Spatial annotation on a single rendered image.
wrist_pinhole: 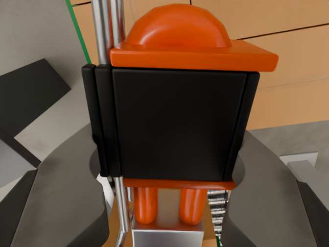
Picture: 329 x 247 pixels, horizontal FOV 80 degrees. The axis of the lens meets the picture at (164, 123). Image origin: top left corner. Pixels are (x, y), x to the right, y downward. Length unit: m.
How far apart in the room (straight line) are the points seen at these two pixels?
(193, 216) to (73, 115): 1.53
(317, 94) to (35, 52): 1.57
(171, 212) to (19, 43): 1.53
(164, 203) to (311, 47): 0.83
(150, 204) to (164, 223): 0.03
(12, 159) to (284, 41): 1.09
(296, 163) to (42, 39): 2.08
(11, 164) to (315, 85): 1.23
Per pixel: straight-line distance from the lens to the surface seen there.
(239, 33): 0.81
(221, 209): 1.34
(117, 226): 0.86
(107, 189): 1.14
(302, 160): 2.04
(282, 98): 0.96
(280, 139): 1.83
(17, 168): 0.97
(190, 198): 0.16
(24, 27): 1.58
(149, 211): 0.18
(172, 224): 0.19
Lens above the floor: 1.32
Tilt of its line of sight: 60 degrees down
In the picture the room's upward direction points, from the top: 178 degrees counter-clockwise
